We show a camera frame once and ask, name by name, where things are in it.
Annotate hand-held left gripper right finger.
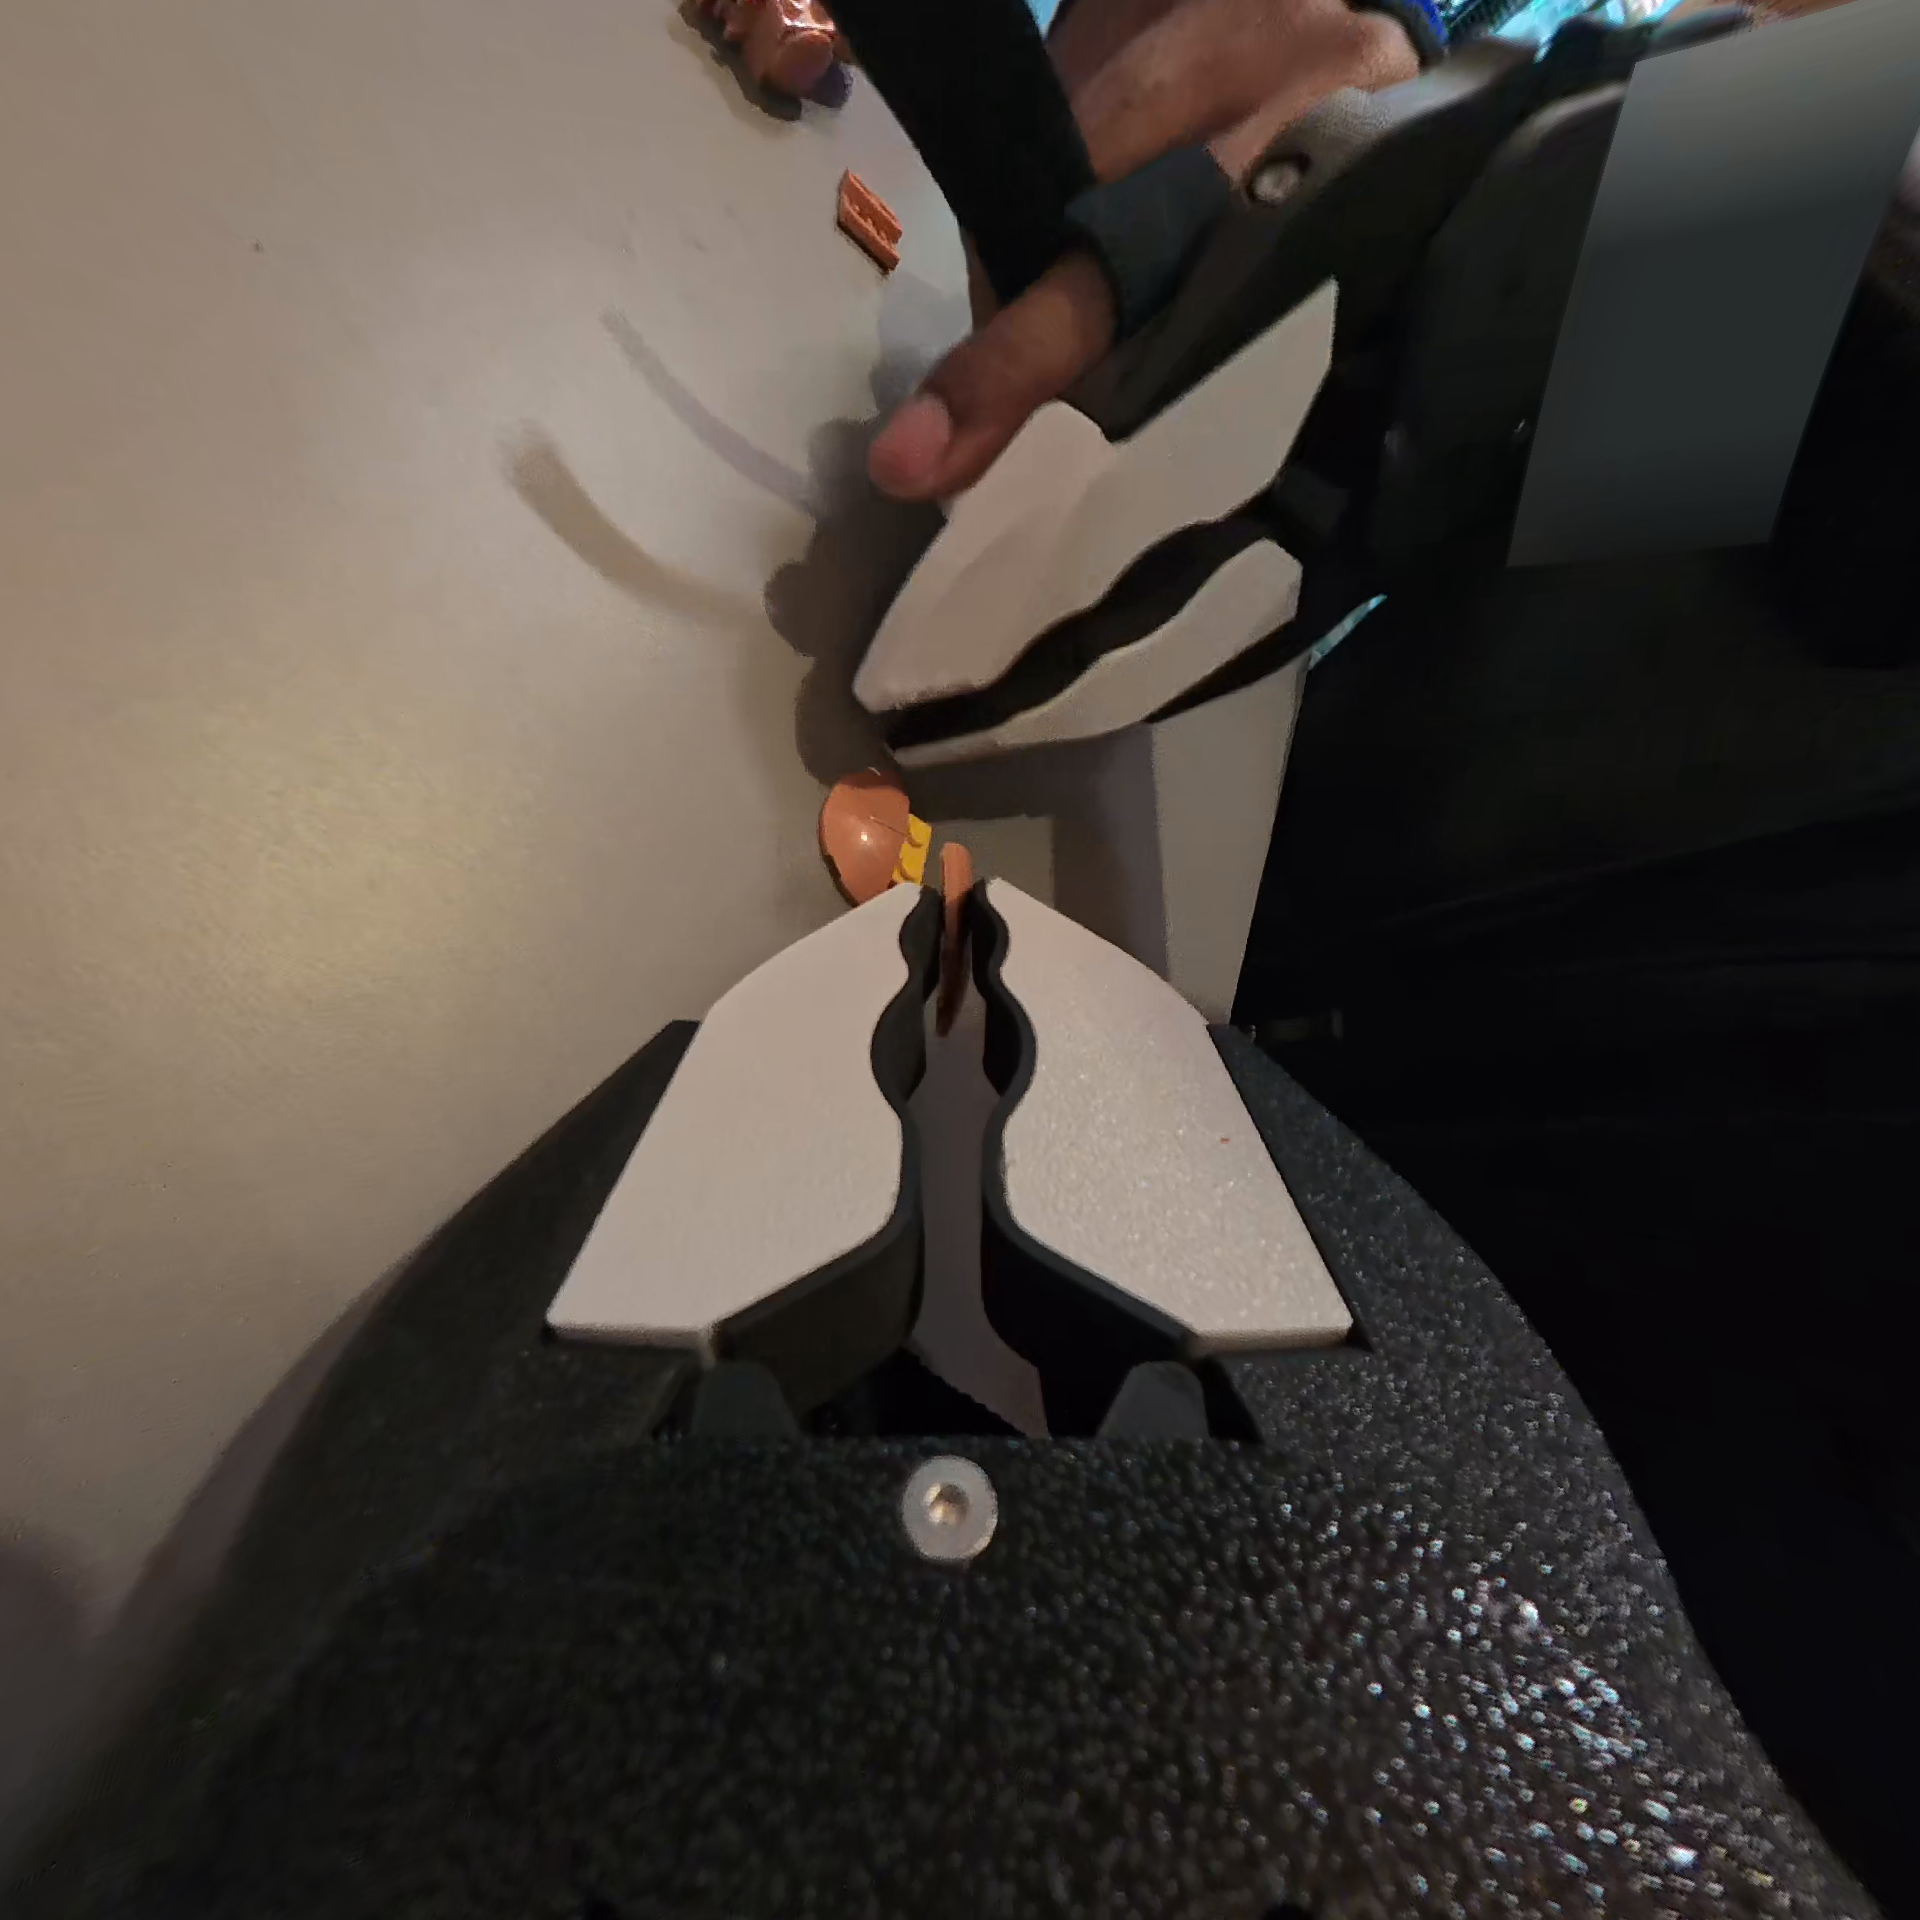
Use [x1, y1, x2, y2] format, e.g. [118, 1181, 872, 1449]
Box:
[982, 887, 1355, 1348]

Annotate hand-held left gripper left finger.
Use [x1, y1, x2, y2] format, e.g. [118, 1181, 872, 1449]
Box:
[548, 888, 932, 1345]

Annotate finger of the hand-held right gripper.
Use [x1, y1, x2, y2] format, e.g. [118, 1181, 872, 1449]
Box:
[887, 534, 1315, 761]
[857, 285, 1344, 714]

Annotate brown curved brick piece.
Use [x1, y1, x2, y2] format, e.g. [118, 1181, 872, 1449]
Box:
[821, 769, 941, 911]

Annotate grey desk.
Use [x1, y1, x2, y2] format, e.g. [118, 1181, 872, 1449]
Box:
[0, 0, 1307, 1682]

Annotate small brown brick plate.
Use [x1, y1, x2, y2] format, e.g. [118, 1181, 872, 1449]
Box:
[835, 169, 912, 274]

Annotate round brown brick assembly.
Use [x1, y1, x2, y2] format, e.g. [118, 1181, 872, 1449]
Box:
[680, 0, 855, 97]

